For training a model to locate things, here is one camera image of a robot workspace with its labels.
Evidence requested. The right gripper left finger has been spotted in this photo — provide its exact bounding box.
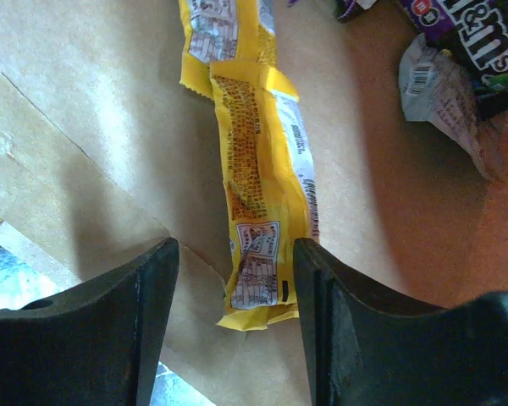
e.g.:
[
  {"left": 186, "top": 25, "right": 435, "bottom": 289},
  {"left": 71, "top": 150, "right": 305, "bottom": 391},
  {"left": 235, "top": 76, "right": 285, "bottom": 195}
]
[{"left": 0, "top": 238, "right": 179, "bottom": 405}]

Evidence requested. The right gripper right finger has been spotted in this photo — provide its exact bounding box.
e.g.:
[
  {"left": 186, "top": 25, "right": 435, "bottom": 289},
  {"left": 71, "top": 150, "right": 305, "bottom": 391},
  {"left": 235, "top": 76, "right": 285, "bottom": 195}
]
[{"left": 294, "top": 239, "right": 508, "bottom": 405}]

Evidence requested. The red brown paper bag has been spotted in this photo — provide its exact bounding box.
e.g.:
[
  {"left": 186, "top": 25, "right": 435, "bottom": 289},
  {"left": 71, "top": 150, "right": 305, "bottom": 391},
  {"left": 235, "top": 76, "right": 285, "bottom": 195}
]
[{"left": 0, "top": 1, "right": 508, "bottom": 405}]

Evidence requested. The yellow snack packet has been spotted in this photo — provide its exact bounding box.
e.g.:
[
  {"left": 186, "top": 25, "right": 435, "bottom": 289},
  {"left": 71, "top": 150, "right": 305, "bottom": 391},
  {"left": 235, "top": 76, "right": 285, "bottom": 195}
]
[
  {"left": 179, "top": 0, "right": 277, "bottom": 99},
  {"left": 210, "top": 60, "right": 319, "bottom": 332}
]

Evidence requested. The white crumpled wrapper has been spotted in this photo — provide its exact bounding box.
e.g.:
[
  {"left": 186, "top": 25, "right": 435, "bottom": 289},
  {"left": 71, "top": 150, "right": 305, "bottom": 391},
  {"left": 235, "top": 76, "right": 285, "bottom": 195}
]
[{"left": 398, "top": 34, "right": 504, "bottom": 181}]

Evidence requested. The brown purple candy packet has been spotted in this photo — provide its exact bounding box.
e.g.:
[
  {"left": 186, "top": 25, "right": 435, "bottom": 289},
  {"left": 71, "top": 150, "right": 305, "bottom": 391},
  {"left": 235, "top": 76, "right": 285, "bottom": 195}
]
[{"left": 335, "top": 0, "right": 377, "bottom": 23}]

